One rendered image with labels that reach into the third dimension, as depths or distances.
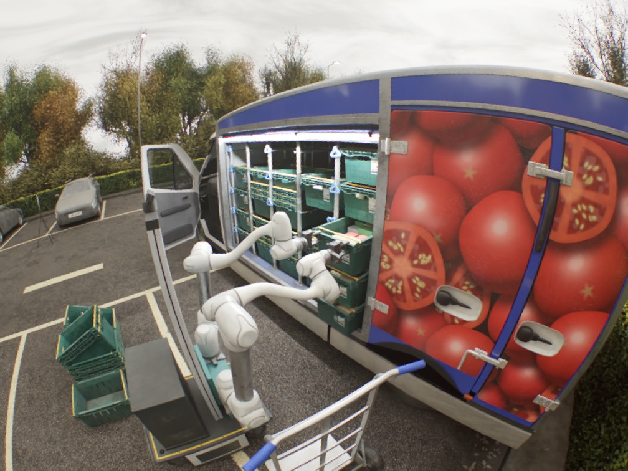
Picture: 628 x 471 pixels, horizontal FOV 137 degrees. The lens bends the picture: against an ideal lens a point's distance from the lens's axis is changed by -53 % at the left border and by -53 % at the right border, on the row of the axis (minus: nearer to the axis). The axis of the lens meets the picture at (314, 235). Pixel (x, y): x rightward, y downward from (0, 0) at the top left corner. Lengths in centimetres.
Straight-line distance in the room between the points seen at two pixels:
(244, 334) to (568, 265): 144
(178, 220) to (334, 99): 343
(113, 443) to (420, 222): 288
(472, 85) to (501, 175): 44
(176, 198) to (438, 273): 394
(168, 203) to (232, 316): 349
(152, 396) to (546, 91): 244
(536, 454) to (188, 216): 544
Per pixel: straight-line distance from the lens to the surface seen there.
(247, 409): 146
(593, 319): 154
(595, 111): 137
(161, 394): 164
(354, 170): 190
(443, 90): 143
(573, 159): 132
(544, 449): 274
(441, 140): 139
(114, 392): 300
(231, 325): 106
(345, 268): 178
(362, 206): 189
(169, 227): 447
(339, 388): 254
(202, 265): 163
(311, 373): 264
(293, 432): 93
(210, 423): 206
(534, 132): 131
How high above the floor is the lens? 206
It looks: 21 degrees down
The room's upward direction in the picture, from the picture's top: straight up
